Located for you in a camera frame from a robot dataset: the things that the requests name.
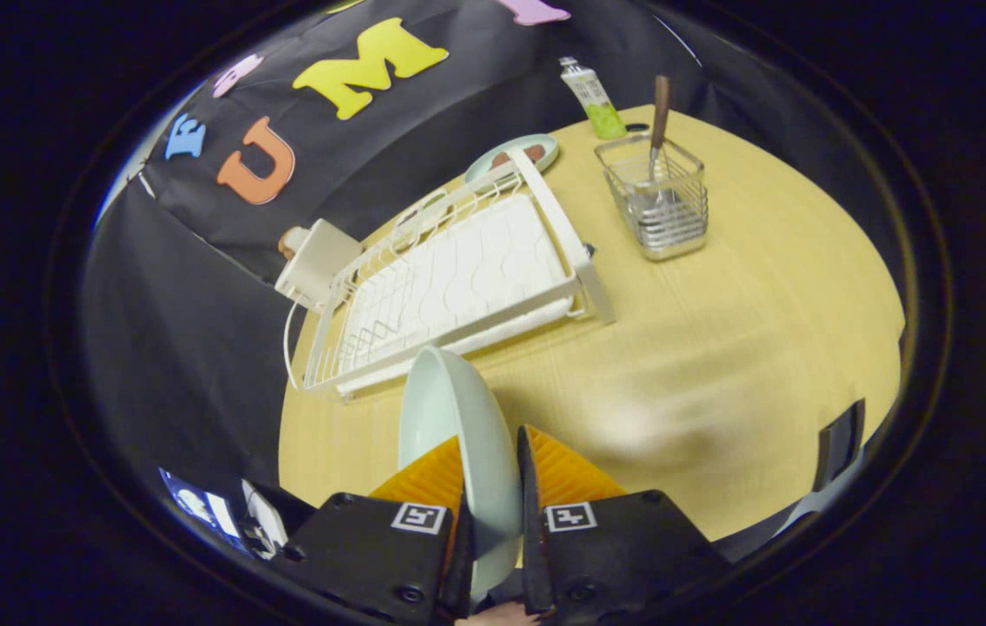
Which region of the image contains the metal wire basket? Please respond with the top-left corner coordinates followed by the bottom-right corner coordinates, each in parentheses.
top-left (594, 135), bottom-right (710, 262)

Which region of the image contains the pale green plate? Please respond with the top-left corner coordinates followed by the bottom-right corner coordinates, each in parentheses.
top-left (397, 345), bottom-right (524, 601)

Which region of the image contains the white compartment sauce tray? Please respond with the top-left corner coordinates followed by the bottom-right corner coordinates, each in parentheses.
top-left (395, 189), bottom-right (452, 229)

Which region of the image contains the black backdrop cloth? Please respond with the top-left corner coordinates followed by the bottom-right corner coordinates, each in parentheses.
top-left (80, 0), bottom-right (907, 523)

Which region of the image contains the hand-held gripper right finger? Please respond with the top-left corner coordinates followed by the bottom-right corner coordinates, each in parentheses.
top-left (516, 424), bottom-right (733, 623)

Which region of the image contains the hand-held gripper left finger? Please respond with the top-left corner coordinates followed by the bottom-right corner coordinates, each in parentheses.
top-left (271, 435), bottom-right (475, 626)

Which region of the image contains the small plate with food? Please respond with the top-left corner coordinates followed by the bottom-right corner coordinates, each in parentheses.
top-left (464, 133), bottom-right (561, 194)

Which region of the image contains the green drink bottle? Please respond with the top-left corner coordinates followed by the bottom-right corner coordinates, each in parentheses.
top-left (559, 57), bottom-right (629, 141)

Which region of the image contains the wooden handled metal spoon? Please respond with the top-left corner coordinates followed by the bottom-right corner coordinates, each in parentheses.
top-left (645, 75), bottom-right (676, 214)

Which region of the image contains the white toaster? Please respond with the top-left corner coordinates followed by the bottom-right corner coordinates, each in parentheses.
top-left (274, 217), bottom-right (365, 314)

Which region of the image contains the white wire dish rack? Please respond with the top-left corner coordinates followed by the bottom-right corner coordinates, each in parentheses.
top-left (283, 148), bottom-right (617, 403)

